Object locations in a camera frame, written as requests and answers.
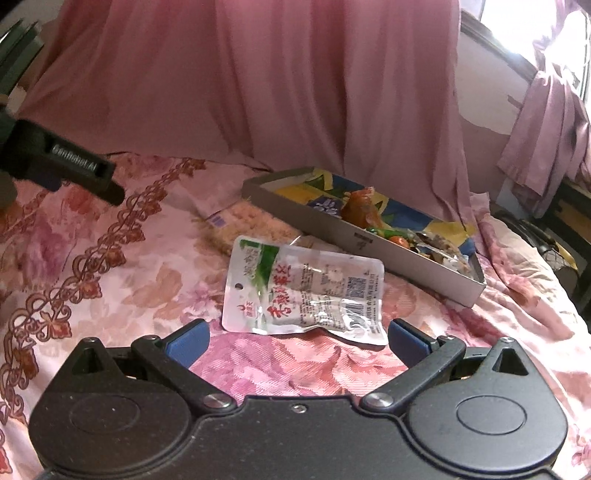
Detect green sausage stick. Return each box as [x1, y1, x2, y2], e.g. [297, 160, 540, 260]
[367, 224, 409, 241]

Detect purple snack bar packet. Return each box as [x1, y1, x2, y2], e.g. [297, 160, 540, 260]
[307, 196, 347, 215]

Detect orange snack packet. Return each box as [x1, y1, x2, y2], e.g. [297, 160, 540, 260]
[341, 187, 384, 229]

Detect white green snack packet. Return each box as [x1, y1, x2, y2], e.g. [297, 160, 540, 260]
[222, 235, 389, 346]

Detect large pink curtain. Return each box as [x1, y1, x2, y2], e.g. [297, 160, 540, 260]
[18, 0, 490, 222]

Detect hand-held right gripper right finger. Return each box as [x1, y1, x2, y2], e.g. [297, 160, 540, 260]
[360, 318, 532, 411]

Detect blue yellow printed box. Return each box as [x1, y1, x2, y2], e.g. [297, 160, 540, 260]
[242, 167, 488, 308]

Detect window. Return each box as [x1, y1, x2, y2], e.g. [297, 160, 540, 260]
[462, 0, 591, 88]

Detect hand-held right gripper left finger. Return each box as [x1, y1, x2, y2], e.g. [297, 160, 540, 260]
[60, 319, 236, 411]

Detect dark wooden desk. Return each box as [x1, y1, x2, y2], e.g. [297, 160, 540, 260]
[547, 178, 591, 278]

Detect pink floral bedsheet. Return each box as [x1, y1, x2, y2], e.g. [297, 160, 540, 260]
[0, 152, 591, 480]

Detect yellow plastic bag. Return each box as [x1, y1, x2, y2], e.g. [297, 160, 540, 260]
[556, 242, 578, 271]

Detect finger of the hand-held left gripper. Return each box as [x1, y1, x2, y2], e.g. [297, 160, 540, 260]
[90, 173, 125, 207]

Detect mixed nuts packet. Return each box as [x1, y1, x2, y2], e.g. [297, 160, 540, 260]
[416, 231, 472, 278]

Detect tied pink curtain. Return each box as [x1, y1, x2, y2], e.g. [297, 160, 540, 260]
[496, 46, 591, 220]

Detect rice cracker packet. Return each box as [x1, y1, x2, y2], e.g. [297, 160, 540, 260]
[196, 198, 301, 254]

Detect black wire fan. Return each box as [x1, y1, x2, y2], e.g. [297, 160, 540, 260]
[496, 212, 578, 273]

